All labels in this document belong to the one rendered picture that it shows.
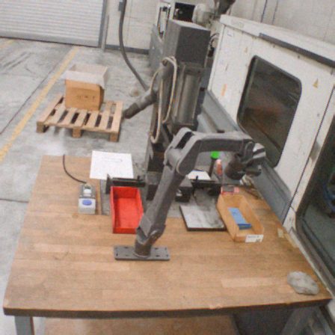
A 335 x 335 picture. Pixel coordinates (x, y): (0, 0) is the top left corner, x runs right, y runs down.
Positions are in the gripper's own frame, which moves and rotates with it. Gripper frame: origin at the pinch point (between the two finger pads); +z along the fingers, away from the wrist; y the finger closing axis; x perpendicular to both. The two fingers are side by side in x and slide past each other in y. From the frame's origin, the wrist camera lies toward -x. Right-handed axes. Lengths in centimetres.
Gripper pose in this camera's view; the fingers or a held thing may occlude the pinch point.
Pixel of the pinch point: (221, 183)
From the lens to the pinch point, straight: 140.3
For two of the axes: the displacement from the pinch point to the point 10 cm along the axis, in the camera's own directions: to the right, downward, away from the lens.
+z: -2.5, 5.1, 8.2
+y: -0.7, -8.6, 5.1
